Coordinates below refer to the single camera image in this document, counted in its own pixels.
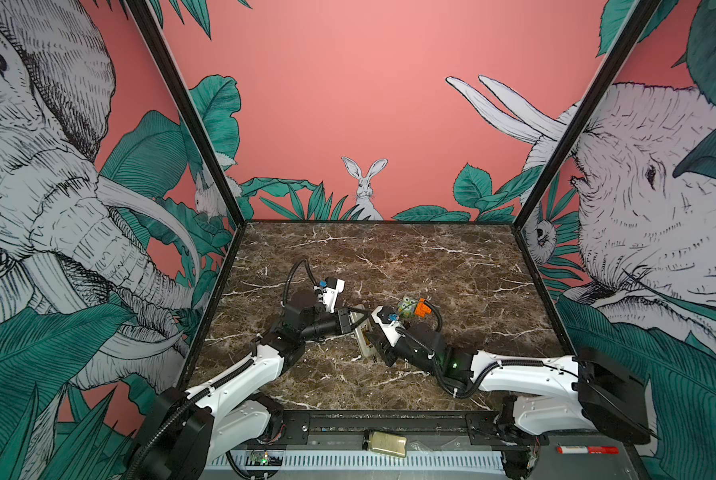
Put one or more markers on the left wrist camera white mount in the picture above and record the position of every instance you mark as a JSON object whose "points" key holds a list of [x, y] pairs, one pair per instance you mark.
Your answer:
{"points": [[327, 292]]}

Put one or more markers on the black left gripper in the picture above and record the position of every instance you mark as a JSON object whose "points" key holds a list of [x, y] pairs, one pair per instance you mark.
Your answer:
{"points": [[344, 323]]}

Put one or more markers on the grey remote control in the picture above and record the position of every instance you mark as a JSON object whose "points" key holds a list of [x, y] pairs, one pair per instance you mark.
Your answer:
{"points": [[362, 327]]}

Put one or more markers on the orange toy brick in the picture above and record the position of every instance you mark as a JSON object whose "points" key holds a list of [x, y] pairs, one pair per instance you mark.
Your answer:
{"points": [[422, 309]]}

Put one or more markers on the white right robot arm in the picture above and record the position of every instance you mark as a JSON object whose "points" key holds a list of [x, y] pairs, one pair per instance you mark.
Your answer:
{"points": [[585, 391]]}

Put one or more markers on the red marker pen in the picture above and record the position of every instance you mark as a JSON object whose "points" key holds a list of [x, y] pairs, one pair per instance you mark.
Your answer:
{"points": [[587, 450]]}

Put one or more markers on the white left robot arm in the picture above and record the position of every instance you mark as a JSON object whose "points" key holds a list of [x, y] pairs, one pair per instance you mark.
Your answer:
{"points": [[187, 429]]}

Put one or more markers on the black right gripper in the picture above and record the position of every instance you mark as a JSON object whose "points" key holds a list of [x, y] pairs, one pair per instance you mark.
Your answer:
{"points": [[383, 349]]}

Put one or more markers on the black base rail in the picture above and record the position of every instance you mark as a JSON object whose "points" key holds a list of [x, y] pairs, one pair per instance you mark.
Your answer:
{"points": [[480, 427]]}

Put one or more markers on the white slotted cable duct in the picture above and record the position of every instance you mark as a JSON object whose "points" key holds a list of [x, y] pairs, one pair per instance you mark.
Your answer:
{"points": [[489, 462]]}

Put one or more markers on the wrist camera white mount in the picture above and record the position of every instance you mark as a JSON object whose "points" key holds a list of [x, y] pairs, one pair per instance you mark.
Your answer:
{"points": [[388, 321], [327, 292]]}

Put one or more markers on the black frame post left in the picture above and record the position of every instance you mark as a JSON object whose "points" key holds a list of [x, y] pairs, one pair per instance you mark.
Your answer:
{"points": [[146, 22]]}

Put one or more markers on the black frame post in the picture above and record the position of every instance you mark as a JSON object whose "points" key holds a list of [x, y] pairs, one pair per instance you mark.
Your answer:
{"points": [[635, 23], [146, 22]]}

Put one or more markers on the green owl puzzle piece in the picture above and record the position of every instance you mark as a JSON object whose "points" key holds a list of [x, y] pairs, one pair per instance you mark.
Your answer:
{"points": [[407, 307]]}

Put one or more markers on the black frame post right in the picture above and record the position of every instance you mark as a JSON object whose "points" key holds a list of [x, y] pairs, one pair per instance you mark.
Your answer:
{"points": [[635, 23]]}

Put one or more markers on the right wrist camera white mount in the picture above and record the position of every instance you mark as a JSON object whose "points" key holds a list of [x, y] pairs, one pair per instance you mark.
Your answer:
{"points": [[388, 321]]}

